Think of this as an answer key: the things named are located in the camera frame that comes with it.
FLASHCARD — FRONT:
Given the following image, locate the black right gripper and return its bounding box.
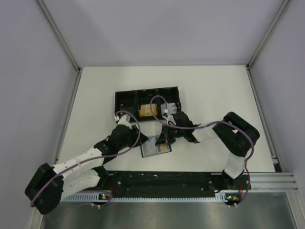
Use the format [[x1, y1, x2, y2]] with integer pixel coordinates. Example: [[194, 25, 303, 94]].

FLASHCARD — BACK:
[[156, 123, 186, 146]]

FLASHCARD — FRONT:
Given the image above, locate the gold credit card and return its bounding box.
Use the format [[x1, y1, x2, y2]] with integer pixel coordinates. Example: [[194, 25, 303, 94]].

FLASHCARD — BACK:
[[157, 145, 169, 153]]

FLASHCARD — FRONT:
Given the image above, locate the blue leather card holder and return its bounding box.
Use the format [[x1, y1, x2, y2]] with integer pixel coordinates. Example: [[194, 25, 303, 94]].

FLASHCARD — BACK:
[[140, 136, 172, 158]]

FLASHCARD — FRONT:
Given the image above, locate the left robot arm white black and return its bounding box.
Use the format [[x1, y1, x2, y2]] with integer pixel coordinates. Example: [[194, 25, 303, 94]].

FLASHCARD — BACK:
[[25, 125, 148, 215]]

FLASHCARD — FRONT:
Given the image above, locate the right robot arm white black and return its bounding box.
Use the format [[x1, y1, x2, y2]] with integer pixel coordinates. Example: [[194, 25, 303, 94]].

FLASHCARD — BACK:
[[155, 112, 260, 189]]

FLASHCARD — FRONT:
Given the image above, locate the black three-compartment tray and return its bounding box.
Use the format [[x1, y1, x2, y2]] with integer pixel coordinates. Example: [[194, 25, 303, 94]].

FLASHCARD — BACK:
[[114, 86, 182, 121]]

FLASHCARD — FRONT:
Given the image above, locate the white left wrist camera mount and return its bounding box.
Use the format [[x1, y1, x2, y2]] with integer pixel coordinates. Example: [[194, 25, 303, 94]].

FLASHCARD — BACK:
[[114, 114, 131, 127]]

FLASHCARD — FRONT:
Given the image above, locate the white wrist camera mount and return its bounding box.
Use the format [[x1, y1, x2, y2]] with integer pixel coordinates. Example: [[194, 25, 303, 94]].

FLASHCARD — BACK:
[[163, 113, 176, 125], [114, 114, 131, 127]]

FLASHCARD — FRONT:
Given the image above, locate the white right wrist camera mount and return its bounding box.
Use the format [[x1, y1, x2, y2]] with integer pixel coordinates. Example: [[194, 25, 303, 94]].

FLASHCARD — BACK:
[[163, 113, 176, 125]]

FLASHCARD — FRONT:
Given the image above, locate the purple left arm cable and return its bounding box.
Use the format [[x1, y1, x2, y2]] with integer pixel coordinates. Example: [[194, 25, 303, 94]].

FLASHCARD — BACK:
[[30, 111, 141, 209]]

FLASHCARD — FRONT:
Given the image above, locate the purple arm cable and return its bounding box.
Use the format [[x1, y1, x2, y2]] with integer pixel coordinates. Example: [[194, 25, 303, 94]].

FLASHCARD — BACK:
[[150, 95, 254, 208], [30, 111, 141, 209]]

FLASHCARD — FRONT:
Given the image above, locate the white slotted cable duct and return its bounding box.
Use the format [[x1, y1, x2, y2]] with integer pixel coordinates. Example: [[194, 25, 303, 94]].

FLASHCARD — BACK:
[[61, 192, 229, 203]]

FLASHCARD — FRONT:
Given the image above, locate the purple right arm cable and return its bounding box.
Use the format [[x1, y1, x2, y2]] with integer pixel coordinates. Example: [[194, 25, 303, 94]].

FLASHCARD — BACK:
[[150, 95, 254, 208]]

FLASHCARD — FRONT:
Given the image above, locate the aluminium frame rail right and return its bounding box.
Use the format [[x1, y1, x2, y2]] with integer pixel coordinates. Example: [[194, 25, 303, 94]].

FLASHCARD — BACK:
[[246, 0, 292, 173]]

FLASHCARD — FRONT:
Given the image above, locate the aluminium frame rail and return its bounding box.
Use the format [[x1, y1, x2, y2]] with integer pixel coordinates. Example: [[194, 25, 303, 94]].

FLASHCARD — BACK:
[[35, 0, 83, 175], [246, 0, 292, 173], [39, 173, 298, 194]]

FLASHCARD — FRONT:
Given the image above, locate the aluminium front frame rail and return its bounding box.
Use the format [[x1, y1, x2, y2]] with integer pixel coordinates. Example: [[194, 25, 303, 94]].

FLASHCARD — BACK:
[[39, 173, 298, 194]]

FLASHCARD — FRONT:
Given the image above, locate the aluminium frame rail left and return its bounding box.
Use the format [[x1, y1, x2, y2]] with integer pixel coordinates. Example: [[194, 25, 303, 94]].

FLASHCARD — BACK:
[[35, 0, 83, 175]]

